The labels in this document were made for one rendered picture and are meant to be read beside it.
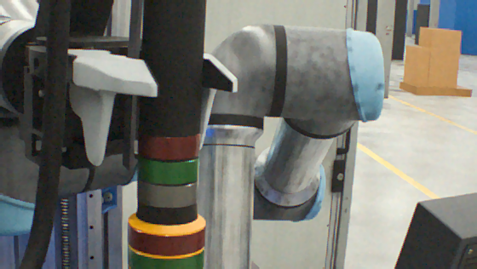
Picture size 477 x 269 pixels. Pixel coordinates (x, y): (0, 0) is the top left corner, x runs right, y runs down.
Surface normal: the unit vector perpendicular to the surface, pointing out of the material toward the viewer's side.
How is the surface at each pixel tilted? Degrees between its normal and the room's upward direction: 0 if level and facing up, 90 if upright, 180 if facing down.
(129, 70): 42
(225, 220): 73
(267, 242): 90
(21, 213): 92
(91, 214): 90
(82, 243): 90
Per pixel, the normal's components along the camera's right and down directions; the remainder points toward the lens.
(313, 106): 0.03, 0.77
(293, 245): 0.47, 0.19
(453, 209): 0.18, -0.89
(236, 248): 0.51, -0.08
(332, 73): 0.09, 0.04
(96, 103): -0.86, 0.05
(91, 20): 0.51, 0.66
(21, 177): 0.68, 0.16
